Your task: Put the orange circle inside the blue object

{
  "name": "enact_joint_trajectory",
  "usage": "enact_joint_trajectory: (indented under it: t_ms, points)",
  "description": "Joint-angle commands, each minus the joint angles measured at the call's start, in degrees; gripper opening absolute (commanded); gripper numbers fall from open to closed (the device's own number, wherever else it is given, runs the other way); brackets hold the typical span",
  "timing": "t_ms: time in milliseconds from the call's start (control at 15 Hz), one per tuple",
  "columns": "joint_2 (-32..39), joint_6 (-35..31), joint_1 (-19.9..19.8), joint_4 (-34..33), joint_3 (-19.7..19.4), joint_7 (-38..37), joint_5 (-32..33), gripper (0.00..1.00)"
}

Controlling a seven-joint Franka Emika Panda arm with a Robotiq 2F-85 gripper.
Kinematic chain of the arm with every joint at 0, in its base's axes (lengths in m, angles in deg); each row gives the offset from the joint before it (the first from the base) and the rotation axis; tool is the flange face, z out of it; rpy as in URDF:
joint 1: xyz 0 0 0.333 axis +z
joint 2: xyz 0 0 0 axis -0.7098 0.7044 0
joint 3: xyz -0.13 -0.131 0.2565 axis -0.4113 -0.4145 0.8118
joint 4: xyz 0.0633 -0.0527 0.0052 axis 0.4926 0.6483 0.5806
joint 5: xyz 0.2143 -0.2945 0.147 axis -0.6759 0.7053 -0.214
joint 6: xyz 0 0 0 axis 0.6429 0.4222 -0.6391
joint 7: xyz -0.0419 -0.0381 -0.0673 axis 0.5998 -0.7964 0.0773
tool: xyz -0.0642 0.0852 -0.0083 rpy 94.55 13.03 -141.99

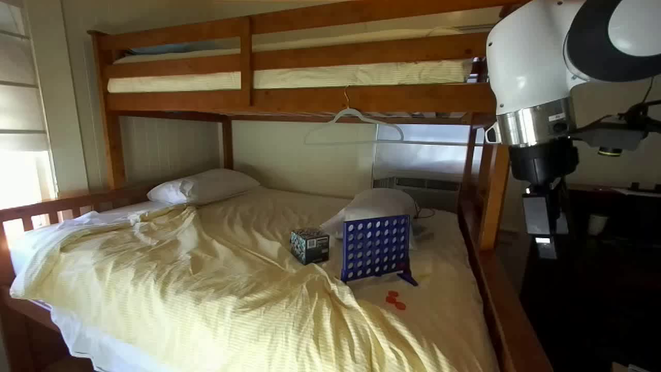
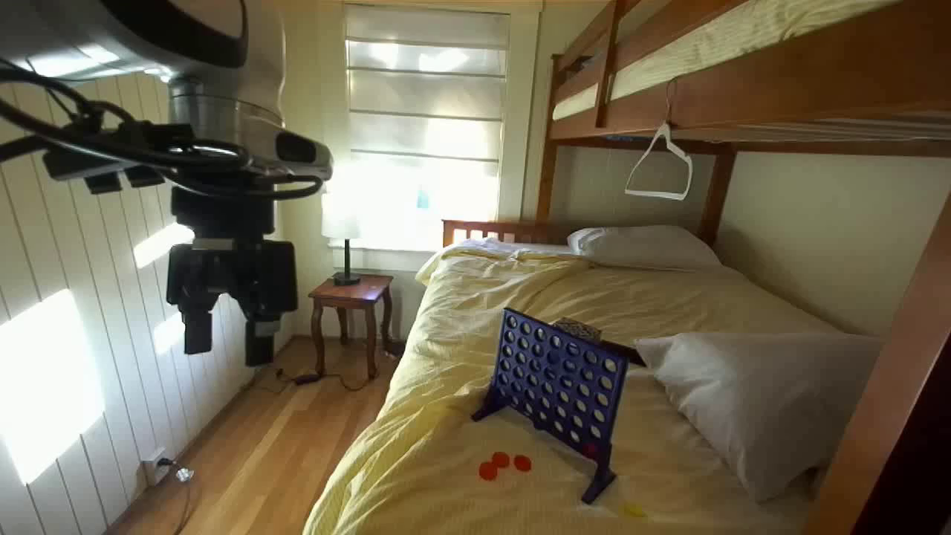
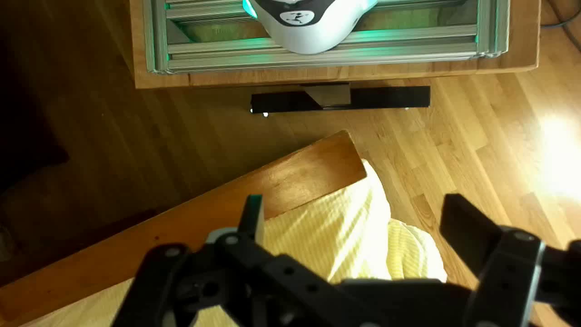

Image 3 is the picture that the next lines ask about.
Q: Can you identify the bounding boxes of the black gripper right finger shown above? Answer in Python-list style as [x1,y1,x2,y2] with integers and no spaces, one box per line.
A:
[438,192,581,327]

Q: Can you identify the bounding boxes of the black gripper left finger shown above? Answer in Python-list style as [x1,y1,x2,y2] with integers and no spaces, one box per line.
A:
[111,192,341,327]

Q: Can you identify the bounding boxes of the yellow bed blanket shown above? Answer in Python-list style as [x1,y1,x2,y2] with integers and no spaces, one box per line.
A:
[24,157,450,327]

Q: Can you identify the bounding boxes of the wooden bunk bed frame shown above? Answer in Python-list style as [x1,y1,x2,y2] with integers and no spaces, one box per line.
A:
[0,128,370,327]

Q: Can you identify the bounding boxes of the black stereo camera bar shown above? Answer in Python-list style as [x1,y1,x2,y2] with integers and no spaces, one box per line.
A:
[249,83,432,116]

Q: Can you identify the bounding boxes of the thin grey cable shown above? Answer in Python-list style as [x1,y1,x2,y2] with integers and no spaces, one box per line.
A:
[541,0,581,52]

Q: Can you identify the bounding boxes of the aluminium frame cart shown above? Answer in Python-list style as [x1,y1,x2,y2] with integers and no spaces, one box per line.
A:
[143,0,512,76]

